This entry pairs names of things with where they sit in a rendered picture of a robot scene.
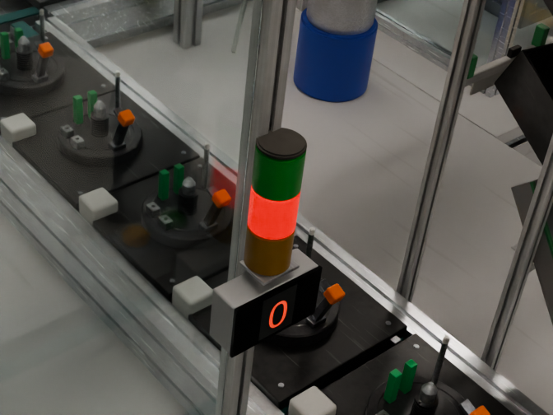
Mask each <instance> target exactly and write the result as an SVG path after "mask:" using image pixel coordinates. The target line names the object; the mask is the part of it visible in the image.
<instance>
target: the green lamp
mask: <svg viewBox="0 0 553 415"><path fill-rule="evenodd" d="M305 156H306V151H305V153H304V154H303V155H302V156H299V157H296V158H294V159H290V160H277V159H274V158H271V157H269V156H266V155H264V154H263V153H262V152H260V151H259V150H258V148H257V146H256V144H255V153H254V160H253V175H252V188H253V190H254V192H255V193H256V194H258V195H259V196H261V197H263V198H266V199H269V200H272V201H286V200H289V199H292V198H294V197H296V196H297V195H298V194H299V193H300V190H301V185H302V179H303V173H304V162H305Z"/></svg>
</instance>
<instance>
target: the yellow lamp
mask: <svg viewBox="0 0 553 415"><path fill-rule="evenodd" d="M294 236H295V231H294V232H293V233H292V234H291V235H289V236H287V237H286V238H283V239H279V240H269V239H264V238H262V237H260V236H258V235H255V234H254V233H253V232H252V231H251V230H250V229H249V226H248V223H247V231H246V239H245V247H244V263H245V265H246V266H247V267H248V269H250V270H251V271H252V272H254V273H257V274H260V275H263V276H275V275H279V274H281V273H283V272H285V271H286V270H287V269H288V268H289V267H290V260H291V254H292V248H293V242H294Z"/></svg>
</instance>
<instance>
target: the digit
mask: <svg viewBox="0 0 553 415"><path fill-rule="evenodd" d="M296 290H297V284H296V285H294V286H293V287H290V288H288V289H286V290H284V291H282V292H280V293H278V294H276V295H275V296H273V297H271V298H269V299H267V300H265V301H264V302H263V311H262V318H261V324H260V331H259V338H258V341H260V340H261V339H263V338H265V337H267V336H269V335H271V334H272V333H275V332H276V331H278V330H280V329H282V328H284V327H286V326H287V325H289V324H291V322H292V317H293V311H294V305H295V295H296Z"/></svg>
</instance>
